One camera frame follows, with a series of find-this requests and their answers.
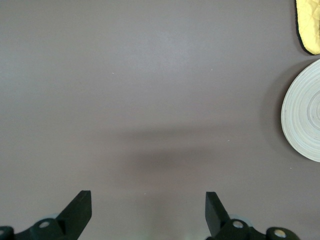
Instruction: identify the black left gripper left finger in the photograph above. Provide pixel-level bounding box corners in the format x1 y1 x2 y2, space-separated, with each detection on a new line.
0 190 93 240

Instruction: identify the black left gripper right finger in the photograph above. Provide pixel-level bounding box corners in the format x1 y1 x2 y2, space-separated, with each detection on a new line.
205 191 301 240

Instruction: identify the round light wooden plate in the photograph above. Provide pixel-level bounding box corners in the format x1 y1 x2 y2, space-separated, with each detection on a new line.
280 58 320 162

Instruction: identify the yellow quilted oven mitt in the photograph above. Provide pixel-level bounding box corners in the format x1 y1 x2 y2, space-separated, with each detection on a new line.
294 0 320 55

